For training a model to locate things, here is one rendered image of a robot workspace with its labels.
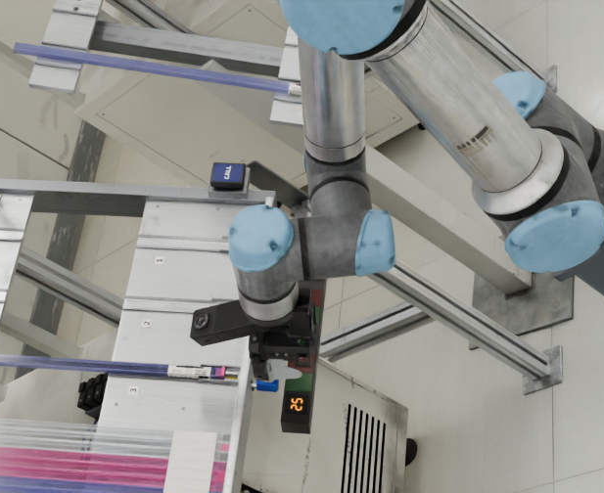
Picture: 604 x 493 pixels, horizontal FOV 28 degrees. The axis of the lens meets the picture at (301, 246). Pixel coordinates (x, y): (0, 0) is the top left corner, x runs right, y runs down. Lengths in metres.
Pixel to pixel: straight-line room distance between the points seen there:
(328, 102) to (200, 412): 0.51
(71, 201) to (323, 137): 0.62
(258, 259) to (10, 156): 2.86
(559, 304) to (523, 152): 1.07
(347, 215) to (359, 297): 1.41
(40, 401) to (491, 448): 0.87
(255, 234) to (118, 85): 1.56
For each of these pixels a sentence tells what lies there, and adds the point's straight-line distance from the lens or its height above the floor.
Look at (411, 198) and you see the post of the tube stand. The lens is 2.25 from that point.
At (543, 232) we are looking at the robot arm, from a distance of 1.38.
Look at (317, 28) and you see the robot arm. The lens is 1.16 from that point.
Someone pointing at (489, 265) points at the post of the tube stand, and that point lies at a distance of 2.40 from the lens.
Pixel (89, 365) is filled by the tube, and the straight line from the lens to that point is 1.77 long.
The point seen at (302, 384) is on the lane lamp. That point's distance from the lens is 1.73.
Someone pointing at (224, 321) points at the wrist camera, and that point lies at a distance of 1.59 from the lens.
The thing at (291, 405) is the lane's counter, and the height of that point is 0.66.
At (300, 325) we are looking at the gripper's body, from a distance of 1.56.
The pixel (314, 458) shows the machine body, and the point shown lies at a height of 0.30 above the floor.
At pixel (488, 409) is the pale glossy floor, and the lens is 2.41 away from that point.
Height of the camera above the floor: 1.66
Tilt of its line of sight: 32 degrees down
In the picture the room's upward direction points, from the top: 58 degrees counter-clockwise
